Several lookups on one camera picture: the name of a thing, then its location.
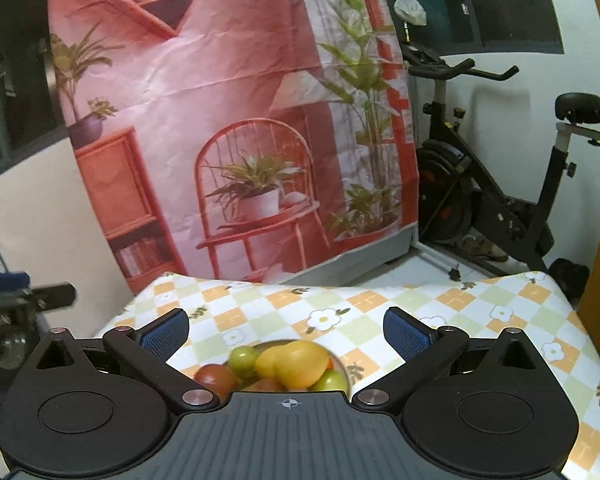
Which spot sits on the dark red apple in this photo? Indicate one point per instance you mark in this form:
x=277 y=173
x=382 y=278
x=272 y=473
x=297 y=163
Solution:
x=217 y=378

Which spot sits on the dark window frame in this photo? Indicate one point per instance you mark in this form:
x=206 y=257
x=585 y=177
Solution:
x=484 y=26

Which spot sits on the white cloth on handlebar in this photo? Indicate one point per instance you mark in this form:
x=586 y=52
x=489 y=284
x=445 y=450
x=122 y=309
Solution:
x=411 y=12

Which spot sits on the large yellow lemon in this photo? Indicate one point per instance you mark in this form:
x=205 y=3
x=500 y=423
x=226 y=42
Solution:
x=300 y=364

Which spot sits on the black exercise bike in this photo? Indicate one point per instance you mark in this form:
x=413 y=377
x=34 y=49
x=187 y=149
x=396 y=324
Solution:
x=509 y=161

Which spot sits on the pink printed backdrop cloth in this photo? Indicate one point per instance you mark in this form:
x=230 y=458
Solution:
x=249 y=140

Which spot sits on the green tomato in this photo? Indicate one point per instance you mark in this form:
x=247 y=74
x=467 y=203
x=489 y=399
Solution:
x=241 y=361
x=331 y=380

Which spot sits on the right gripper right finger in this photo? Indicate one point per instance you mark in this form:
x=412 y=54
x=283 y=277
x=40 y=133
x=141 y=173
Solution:
x=427 y=354

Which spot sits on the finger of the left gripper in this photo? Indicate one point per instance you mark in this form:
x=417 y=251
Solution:
x=53 y=297

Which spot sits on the beige round plate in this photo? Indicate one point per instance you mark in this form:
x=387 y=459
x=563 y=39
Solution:
x=260 y=347

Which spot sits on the white panel board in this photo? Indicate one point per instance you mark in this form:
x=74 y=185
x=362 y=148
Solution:
x=49 y=230

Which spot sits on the checkered floral tablecloth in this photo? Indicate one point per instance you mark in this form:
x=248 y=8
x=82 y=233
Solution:
x=347 y=321

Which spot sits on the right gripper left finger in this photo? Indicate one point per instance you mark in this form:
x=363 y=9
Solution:
x=142 y=355

